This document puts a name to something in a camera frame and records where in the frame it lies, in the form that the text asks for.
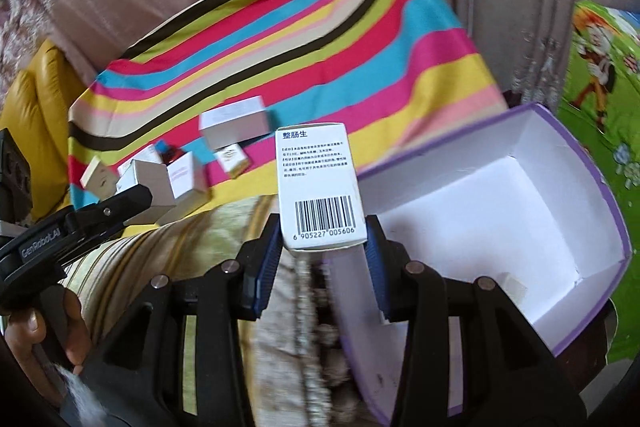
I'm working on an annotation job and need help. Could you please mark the colourful striped cloth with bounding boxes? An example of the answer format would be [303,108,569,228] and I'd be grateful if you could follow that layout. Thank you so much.
[67,0,508,228]

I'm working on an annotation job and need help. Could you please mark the person's left hand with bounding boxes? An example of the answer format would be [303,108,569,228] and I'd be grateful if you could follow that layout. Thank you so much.
[6,291,93,389]

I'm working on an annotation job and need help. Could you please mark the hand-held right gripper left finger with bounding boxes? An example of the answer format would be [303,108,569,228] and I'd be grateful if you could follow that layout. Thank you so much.
[80,212,282,427]

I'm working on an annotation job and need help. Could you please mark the green cartoon printed blanket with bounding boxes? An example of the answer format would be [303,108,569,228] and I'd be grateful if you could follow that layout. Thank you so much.
[555,0,640,363]

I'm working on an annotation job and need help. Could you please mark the yellow cushion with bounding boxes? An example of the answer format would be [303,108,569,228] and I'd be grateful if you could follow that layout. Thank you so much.
[0,38,98,212]

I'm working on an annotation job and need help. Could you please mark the white and gold small box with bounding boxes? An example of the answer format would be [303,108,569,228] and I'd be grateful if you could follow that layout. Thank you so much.
[214,146,252,179]

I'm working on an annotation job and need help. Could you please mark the purple and white cardboard box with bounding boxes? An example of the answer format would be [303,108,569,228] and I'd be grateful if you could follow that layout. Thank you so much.
[320,103,632,427]

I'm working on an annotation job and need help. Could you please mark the flat cream box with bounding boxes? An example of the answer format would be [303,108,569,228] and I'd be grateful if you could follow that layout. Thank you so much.
[127,189,213,228]

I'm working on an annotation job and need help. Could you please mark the large white box pink print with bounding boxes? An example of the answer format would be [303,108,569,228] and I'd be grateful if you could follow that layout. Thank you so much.
[199,96,269,148]

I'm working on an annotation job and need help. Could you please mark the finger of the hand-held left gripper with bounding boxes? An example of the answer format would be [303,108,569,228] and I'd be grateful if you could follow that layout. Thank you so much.
[65,219,127,260]
[62,184,154,235]

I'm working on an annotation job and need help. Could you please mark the plain white cube box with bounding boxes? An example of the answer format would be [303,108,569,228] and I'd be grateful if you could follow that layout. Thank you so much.
[131,158,177,210]

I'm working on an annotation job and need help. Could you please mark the white fuzzy cloth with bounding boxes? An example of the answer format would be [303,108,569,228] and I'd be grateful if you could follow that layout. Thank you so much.
[47,359,113,427]

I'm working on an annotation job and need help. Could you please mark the white medicine box blue title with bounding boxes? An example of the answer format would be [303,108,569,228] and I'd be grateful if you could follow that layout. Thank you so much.
[276,122,371,252]

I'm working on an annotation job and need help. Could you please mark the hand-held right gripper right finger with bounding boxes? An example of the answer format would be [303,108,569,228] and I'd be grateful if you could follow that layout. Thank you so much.
[365,215,587,427]

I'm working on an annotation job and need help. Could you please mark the beige patterned sofa cover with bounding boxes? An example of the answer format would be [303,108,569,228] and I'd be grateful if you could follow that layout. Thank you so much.
[62,194,381,427]

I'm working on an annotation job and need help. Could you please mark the white box pink label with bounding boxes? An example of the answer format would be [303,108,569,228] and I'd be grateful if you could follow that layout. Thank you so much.
[166,152,207,198]

